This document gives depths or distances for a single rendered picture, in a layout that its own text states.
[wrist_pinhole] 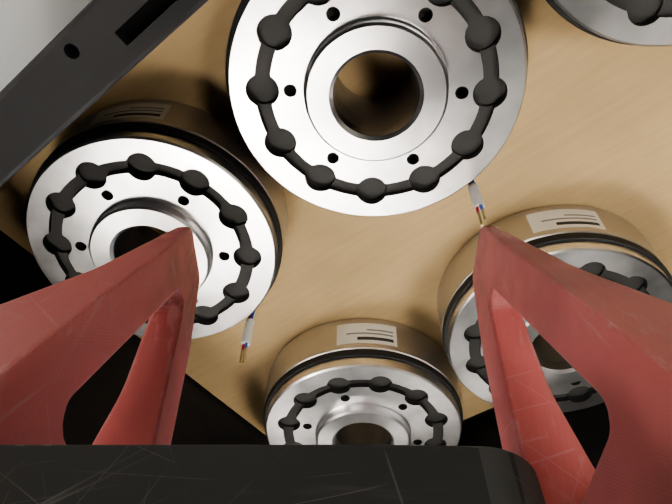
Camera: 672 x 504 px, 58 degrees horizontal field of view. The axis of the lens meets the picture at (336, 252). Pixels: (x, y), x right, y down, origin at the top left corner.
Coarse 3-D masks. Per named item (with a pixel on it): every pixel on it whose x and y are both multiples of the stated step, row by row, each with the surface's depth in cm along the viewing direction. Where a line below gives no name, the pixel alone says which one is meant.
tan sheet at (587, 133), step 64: (192, 64) 23; (384, 64) 23; (576, 64) 23; (640, 64) 23; (576, 128) 24; (640, 128) 24; (0, 192) 27; (512, 192) 26; (576, 192) 26; (640, 192) 26; (320, 256) 29; (384, 256) 29; (448, 256) 28; (256, 320) 31; (320, 320) 31; (256, 384) 34
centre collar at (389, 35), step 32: (352, 32) 19; (384, 32) 19; (416, 32) 19; (320, 64) 20; (416, 64) 19; (320, 96) 20; (448, 96) 20; (320, 128) 21; (352, 128) 21; (416, 128) 21
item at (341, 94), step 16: (336, 80) 23; (416, 80) 21; (336, 96) 22; (352, 96) 23; (384, 96) 24; (400, 96) 23; (416, 96) 21; (352, 112) 22; (368, 112) 23; (384, 112) 23; (400, 112) 22; (368, 128) 22; (384, 128) 21
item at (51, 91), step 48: (96, 0) 12; (144, 0) 12; (192, 0) 12; (48, 48) 13; (96, 48) 13; (144, 48) 13; (0, 96) 14; (48, 96) 14; (96, 96) 14; (0, 144) 14
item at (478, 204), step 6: (468, 186) 23; (474, 186) 23; (474, 192) 22; (480, 192) 22; (474, 198) 22; (480, 198) 22; (474, 204) 22; (480, 204) 22; (480, 210) 22; (480, 216) 21; (480, 222) 21
